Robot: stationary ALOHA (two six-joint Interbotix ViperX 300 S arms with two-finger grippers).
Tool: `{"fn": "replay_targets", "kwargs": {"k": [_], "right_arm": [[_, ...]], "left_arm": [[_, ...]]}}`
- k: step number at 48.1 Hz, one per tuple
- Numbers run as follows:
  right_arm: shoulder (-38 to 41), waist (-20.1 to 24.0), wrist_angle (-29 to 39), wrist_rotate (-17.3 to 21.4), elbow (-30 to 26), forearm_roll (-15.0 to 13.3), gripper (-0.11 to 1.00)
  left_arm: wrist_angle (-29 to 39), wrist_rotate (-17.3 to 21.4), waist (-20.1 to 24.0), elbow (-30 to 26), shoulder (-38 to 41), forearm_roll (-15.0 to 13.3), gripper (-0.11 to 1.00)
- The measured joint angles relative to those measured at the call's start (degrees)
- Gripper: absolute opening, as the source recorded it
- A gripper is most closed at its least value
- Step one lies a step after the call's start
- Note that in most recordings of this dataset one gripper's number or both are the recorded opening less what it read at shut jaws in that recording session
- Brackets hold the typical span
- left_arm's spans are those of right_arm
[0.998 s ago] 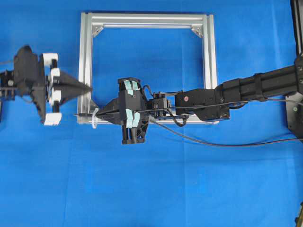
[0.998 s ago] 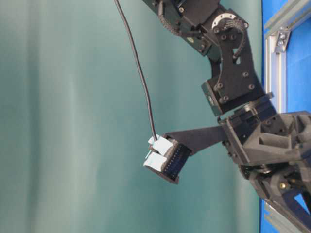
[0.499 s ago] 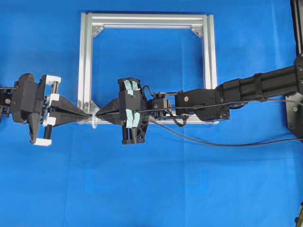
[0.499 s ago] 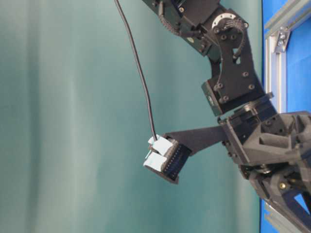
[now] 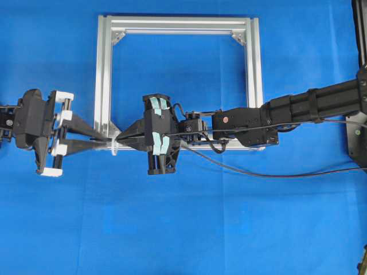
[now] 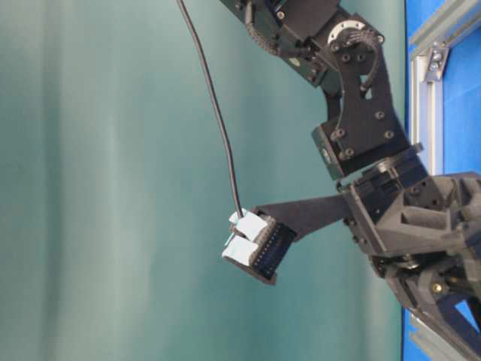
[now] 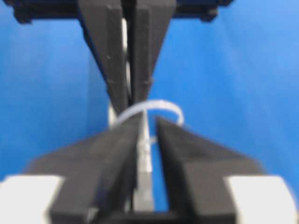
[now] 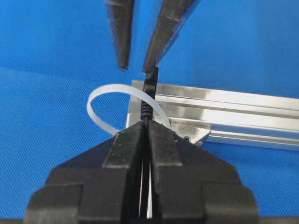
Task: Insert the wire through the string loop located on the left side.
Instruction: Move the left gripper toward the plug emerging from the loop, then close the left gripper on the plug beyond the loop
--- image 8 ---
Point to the aluminium extrusion frame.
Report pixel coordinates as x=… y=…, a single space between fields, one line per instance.
x=234 y=117

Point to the silver corner bracket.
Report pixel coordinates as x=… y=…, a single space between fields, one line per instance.
x=194 y=133

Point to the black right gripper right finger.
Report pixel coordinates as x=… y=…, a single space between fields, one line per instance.
x=191 y=183

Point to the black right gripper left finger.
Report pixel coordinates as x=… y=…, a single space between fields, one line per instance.
x=101 y=184

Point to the blue cloth mat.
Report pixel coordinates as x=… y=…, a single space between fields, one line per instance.
x=54 y=53

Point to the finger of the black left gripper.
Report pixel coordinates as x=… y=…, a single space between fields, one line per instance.
x=120 y=17
x=172 y=16

